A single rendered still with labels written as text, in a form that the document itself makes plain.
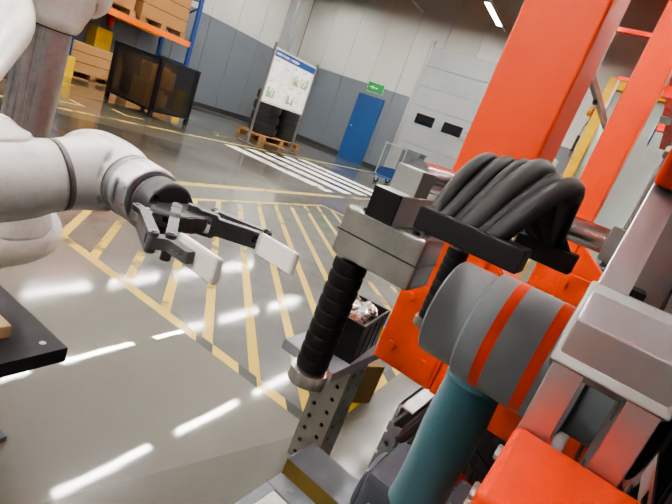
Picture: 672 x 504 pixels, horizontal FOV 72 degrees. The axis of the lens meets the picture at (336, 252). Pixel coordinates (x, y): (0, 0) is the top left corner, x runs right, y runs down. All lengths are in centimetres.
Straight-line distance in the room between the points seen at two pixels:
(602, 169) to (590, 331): 266
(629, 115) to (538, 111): 197
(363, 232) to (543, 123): 66
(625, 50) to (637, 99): 1116
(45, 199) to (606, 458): 65
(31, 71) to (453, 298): 100
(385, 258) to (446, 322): 15
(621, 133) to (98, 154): 267
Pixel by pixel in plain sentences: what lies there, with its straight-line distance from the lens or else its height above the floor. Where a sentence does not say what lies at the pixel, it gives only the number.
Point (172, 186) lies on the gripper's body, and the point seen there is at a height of 87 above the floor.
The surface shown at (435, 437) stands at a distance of 76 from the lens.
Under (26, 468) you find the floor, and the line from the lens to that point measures 144.
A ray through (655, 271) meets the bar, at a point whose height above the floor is 99.
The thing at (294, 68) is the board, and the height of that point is 167.
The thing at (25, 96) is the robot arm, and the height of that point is 84.
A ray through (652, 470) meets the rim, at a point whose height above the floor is 84.
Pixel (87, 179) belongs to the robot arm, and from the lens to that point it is 72.
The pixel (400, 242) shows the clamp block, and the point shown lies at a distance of 42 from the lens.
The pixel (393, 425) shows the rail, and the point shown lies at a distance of 133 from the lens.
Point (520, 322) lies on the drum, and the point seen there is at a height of 89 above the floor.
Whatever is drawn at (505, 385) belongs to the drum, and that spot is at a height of 82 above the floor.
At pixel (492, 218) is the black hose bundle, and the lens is 38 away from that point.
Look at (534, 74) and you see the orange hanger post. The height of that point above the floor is 124.
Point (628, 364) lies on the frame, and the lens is 31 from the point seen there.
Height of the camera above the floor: 102
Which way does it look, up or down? 15 degrees down
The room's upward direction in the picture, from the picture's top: 21 degrees clockwise
